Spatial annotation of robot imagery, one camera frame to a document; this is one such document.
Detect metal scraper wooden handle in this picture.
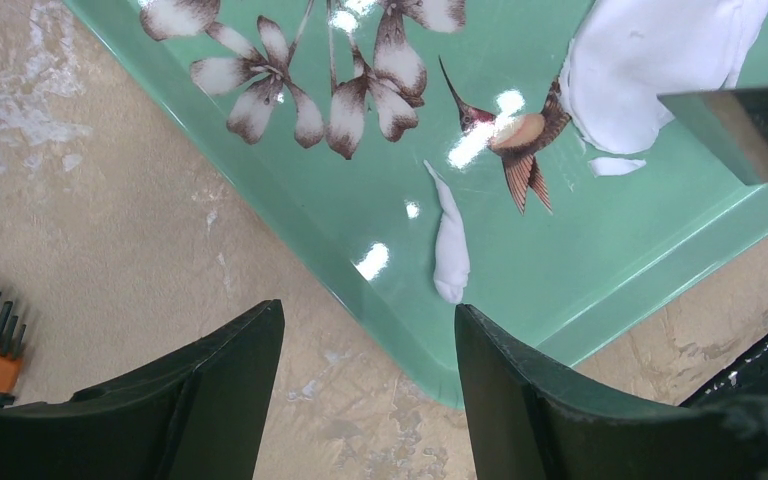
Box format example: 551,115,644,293
658,86,768,186

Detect green floral tray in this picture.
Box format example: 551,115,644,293
70,1,768,406

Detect small white dough strip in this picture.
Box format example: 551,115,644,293
423,160,471,304

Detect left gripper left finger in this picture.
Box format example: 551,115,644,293
0,300,285,479

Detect white dough ball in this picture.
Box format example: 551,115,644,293
559,0,768,155

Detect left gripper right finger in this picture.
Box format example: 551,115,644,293
454,304,768,479

